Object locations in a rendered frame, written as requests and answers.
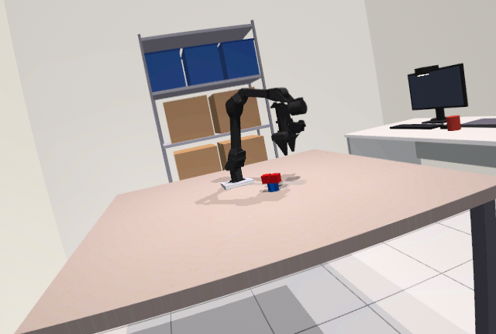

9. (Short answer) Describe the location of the blue cube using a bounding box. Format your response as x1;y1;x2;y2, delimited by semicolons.
267;183;279;192

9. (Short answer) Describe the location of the red cube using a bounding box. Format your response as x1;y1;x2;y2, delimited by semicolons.
270;173;281;184
261;174;271;184

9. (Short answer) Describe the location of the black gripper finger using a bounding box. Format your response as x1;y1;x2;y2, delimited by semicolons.
288;134;299;152
274;139;289;156

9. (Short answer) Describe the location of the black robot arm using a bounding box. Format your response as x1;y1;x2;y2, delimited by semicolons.
225;88;308;183

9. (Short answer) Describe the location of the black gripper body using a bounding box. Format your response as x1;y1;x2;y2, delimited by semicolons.
271;116;300;141

